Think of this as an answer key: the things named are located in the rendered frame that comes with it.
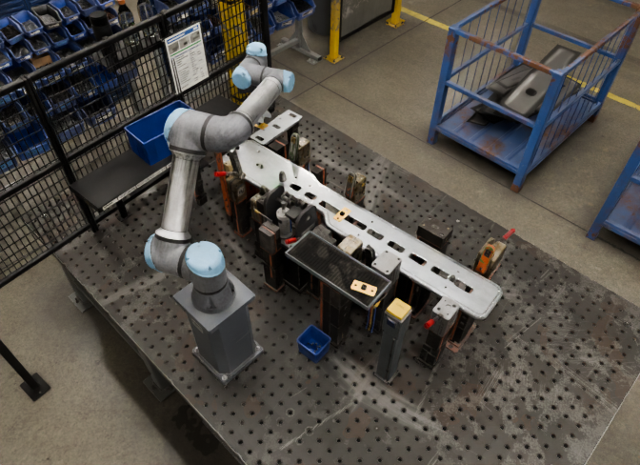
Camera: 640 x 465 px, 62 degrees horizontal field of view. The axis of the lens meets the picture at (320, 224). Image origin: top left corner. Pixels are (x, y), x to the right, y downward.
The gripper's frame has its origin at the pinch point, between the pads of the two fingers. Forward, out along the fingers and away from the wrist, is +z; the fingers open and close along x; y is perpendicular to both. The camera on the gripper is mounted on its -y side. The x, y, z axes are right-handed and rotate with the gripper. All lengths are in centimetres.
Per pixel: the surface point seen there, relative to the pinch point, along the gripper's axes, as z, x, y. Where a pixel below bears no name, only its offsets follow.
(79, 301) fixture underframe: 127, -77, -82
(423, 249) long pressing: 25, 6, 83
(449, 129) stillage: 107, 180, 11
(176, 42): -13, 6, -55
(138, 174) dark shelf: 24, -41, -37
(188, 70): 3, 9, -55
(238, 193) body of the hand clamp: 28.6, -17.8, 2.2
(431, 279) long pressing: 25, -5, 93
